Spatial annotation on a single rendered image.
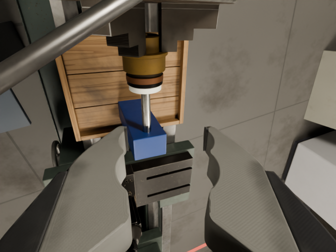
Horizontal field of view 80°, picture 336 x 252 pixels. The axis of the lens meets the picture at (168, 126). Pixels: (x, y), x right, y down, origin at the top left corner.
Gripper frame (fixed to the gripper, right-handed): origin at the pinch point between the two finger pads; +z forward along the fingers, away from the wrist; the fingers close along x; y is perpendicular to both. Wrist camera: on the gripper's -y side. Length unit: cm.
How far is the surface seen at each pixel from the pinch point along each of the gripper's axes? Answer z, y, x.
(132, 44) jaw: 22.0, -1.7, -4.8
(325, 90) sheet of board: 194, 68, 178
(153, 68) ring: 26.4, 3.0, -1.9
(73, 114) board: 41, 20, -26
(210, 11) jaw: 30.4, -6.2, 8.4
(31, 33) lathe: 72, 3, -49
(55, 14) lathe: 46, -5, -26
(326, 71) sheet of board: 197, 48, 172
